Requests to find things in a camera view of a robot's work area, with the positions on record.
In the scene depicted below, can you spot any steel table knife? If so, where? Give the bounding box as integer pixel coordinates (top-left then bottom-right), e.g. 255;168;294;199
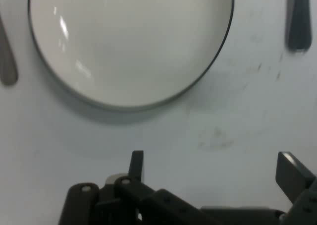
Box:
285;0;313;53

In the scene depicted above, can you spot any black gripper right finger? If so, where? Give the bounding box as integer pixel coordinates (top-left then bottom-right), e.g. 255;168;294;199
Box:
274;151;317;225

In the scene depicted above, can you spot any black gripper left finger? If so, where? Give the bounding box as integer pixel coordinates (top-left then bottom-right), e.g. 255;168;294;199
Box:
58;150;225;225

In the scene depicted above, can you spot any grey metal cutlery handle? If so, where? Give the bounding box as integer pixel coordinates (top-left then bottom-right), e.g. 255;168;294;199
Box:
0;11;19;86

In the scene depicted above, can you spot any white plate with dark rim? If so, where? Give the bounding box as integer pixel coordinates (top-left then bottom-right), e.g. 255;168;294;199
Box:
27;0;235;112

